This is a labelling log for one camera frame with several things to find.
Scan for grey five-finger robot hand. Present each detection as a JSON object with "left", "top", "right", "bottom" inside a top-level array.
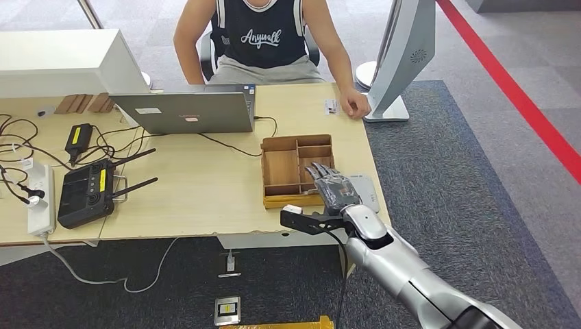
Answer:
[{"left": 304, "top": 162, "right": 363, "bottom": 216}]

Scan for person's left hand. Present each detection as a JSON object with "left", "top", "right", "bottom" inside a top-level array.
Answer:
[{"left": 339, "top": 87, "right": 372, "bottom": 121}]

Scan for wooden organizer box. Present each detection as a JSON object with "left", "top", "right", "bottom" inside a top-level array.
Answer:
[{"left": 260, "top": 134, "right": 337, "bottom": 210}]

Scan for grey card reader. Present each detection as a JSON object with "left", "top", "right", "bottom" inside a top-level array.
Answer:
[{"left": 348, "top": 173, "right": 381, "bottom": 215}]

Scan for person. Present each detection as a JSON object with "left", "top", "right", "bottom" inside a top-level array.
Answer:
[{"left": 173, "top": 0, "right": 372, "bottom": 121}]

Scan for metal pole with round base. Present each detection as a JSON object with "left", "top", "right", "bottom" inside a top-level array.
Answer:
[
  {"left": 354, "top": 60, "right": 378, "bottom": 90},
  {"left": 77, "top": 0, "right": 153, "bottom": 88}
]

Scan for black office chair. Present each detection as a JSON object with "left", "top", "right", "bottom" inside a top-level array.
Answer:
[{"left": 198, "top": 13, "right": 321, "bottom": 82}]

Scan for silver standing monitor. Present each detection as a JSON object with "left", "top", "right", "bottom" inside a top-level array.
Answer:
[{"left": 364, "top": 0, "right": 438, "bottom": 123}]

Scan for light wood desk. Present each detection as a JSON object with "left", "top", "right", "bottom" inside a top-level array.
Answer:
[
  {"left": 0, "top": 93, "right": 137, "bottom": 267},
  {"left": 99, "top": 82, "right": 393, "bottom": 280}
]

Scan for white floor plug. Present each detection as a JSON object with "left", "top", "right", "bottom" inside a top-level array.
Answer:
[{"left": 217, "top": 248, "right": 243, "bottom": 279}]

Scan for yellow cardboard piece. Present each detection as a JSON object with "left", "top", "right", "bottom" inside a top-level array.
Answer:
[{"left": 219, "top": 315, "right": 336, "bottom": 329}]

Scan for red floor tape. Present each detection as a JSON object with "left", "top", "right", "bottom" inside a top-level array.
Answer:
[{"left": 436, "top": 0, "right": 581, "bottom": 186}]

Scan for silver floor socket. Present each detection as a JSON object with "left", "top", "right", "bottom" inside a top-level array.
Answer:
[{"left": 214, "top": 295, "right": 242, "bottom": 327}]

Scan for grey laptop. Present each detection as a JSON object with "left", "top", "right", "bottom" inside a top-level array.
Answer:
[{"left": 109, "top": 84, "right": 258, "bottom": 135}]

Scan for grey furniture edge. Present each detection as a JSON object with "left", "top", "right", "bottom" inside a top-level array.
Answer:
[{"left": 466, "top": 0, "right": 581, "bottom": 14}]

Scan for wooden block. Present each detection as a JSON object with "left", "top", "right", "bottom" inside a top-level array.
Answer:
[
  {"left": 86, "top": 92, "right": 114, "bottom": 114},
  {"left": 54, "top": 93, "right": 94, "bottom": 114}
]

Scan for black remote controller with antennas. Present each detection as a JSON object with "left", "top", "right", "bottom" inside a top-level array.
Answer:
[{"left": 56, "top": 147, "right": 159, "bottom": 230}]

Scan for black power adapter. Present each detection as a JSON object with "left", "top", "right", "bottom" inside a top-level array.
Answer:
[{"left": 64, "top": 122, "right": 94, "bottom": 167}]

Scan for white power strip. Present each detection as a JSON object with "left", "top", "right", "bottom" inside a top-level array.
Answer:
[{"left": 27, "top": 163, "right": 56, "bottom": 237}]

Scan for black plug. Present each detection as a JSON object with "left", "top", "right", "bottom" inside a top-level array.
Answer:
[{"left": 16, "top": 181, "right": 47, "bottom": 201}]

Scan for white cabinet box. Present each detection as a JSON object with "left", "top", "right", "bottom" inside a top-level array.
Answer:
[{"left": 0, "top": 28, "right": 151, "bottom": 99}]

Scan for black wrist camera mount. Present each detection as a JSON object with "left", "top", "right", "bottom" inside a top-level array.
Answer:
[{"left": 280, "top": 209, "right": 350, "bottom": 236}]

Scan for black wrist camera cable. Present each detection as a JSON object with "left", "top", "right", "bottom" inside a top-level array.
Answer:
[{"left": 317, "top": 226, "right": 349, "bottom": 329}]

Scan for black laptop cable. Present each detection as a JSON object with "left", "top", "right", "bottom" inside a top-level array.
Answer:
[{"left": 198, "top": 115, "right": 279, "bottom": 158}]

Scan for black adapter cable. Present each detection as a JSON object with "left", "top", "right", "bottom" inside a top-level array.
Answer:
[{"left": 68, "top": 125, "right": 158, "bottom": 167}]

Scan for white power cable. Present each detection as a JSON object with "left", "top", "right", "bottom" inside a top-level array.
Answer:
[{"left": 40, "top": 234, "right": 180, "bottom": 294}]

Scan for black tangled cable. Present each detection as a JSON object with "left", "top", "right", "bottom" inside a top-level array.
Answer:
[{"left": 0, "top": 113, "right": 73, "bottom": 173}]

